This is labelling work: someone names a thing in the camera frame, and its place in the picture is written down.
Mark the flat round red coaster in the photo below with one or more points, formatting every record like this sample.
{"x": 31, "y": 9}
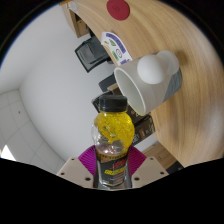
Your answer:
{"x": 118, "y": 9}

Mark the wooden side desk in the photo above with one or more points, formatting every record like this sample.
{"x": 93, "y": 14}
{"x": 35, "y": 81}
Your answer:
{"x": 78, "y": 25}

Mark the tall dark brown box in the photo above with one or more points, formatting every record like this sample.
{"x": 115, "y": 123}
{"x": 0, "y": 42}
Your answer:
{"x": 145, "y": 130}

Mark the clear black-capped drink bottle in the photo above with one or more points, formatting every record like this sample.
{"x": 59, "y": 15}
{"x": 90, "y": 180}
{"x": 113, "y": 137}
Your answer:
{"x": 112, "y": 133}

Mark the white ceramic mug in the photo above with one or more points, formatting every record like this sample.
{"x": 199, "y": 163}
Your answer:
{"x": 150, "y": 88}

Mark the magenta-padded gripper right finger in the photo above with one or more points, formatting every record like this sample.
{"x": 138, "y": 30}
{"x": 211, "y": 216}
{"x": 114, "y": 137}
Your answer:
{"x": 150, "y": 170}

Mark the ceiling light panel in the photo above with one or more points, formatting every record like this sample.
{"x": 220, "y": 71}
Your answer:
{"x": 6, "y": 154}

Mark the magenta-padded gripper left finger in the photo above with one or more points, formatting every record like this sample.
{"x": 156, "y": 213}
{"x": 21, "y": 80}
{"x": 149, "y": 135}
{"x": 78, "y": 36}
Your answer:
{"x": 74, "y": 171}

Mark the black mesh office chair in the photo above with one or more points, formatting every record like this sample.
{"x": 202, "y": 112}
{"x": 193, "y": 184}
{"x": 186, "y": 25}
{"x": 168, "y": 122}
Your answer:
{"x": 81, "y": 56}

